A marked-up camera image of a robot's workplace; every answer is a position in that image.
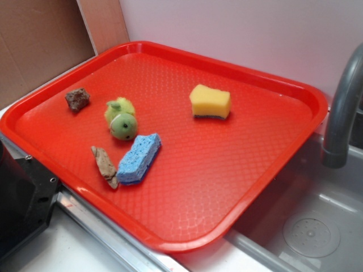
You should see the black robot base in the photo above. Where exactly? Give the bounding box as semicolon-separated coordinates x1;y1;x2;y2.
1;143;60;261

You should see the yellow sponge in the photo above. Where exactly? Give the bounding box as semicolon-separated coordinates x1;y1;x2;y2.
189;84;231;119

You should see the blue sponge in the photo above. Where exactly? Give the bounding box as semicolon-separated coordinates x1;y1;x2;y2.
116;133;162;186

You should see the red plastic tray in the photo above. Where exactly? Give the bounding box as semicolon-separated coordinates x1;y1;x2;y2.
1;41;328;253

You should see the green plush toy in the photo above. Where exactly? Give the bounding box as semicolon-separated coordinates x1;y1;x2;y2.
104;97;138;141

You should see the brown wood piece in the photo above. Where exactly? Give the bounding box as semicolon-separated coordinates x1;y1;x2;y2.
91;146;119;189

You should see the brown rock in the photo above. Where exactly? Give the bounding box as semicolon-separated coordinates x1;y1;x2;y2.
65;88;90;113

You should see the grey toy sink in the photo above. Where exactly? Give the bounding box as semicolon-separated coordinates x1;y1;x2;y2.
225;124;362;271

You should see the grey faucet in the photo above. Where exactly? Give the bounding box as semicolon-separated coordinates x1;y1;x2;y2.
321;45;362;168

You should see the brown cardboard panel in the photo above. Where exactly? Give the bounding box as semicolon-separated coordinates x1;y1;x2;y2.
1;1;129;108

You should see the metal rail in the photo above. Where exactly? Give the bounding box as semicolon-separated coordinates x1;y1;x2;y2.
57;186;187;271

